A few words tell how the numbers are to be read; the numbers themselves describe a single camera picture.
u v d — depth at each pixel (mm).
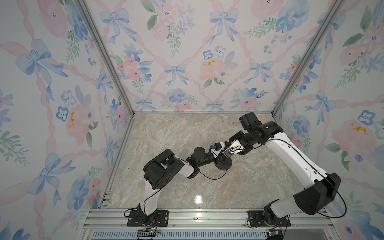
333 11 701
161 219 736
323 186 402
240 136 679
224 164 924
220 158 762
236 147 643
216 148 718
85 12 703
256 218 733
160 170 529
